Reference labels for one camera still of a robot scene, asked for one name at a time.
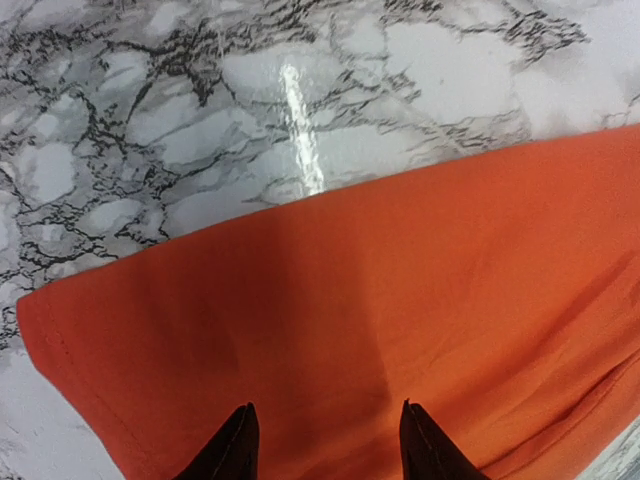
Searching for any orange t-shirt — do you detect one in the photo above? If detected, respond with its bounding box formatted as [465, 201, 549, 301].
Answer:
[17, 126, 639, 479]

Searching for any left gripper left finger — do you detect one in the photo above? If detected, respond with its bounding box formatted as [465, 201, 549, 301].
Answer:
[174, 402, 260, 480]

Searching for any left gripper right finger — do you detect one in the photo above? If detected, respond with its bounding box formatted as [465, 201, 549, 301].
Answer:
[399, 400, 489, 480]

